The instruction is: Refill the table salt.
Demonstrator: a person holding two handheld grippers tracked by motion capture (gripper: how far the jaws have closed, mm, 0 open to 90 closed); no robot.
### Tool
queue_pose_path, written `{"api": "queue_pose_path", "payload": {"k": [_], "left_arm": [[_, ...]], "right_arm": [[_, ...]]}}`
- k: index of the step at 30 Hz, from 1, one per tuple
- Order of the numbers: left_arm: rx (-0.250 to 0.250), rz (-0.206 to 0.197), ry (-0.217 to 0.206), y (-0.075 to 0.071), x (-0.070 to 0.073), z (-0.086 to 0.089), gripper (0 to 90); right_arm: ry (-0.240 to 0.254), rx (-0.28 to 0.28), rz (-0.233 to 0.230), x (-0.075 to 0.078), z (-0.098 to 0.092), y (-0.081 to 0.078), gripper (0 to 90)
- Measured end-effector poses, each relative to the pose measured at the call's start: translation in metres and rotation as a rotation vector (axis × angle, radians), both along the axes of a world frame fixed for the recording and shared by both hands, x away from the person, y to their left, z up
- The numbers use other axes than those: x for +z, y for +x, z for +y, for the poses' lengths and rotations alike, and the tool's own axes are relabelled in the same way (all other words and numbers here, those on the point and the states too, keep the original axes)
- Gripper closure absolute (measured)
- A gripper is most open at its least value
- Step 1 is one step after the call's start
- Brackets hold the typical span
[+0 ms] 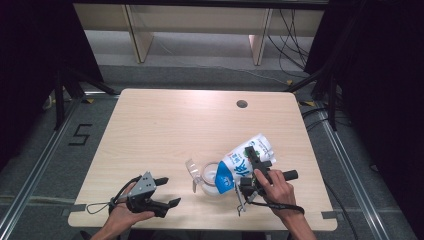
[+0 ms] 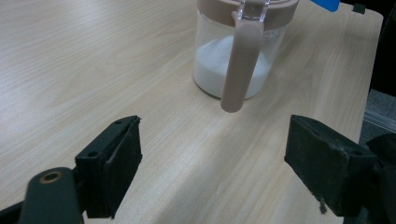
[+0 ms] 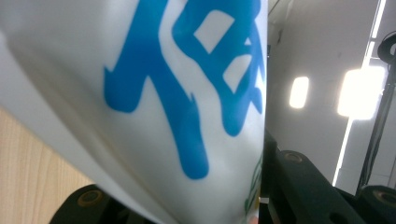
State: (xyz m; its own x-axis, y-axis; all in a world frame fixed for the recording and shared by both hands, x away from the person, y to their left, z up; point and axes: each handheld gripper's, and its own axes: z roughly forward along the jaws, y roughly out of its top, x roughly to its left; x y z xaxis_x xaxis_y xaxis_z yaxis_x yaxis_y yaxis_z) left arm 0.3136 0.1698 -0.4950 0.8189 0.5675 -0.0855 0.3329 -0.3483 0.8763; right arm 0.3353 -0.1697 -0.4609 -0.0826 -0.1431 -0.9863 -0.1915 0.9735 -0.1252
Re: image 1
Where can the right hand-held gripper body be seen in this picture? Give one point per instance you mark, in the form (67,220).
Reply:
(248,186)

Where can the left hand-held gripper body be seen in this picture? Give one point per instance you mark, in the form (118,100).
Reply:
(145,188)

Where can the white and blue milk pouch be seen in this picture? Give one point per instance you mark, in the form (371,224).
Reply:
(233,166)

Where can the person's right hand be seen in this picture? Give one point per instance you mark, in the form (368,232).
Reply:
(281,196)

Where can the person's left hand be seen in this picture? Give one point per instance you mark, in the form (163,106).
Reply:
(123,218)

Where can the grey tape strip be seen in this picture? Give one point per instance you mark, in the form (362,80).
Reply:
(75,209)
(331,215)

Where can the black metal stand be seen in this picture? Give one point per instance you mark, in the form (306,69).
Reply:
(60,100)
(331,100)

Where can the beige wooden desk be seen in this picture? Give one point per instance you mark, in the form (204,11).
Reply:
(200,20)

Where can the dark curtain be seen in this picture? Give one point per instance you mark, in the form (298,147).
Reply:
(383,66)
(30,50)

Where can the metal floor rail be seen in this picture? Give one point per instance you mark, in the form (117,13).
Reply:
(36,166)
(350,173)

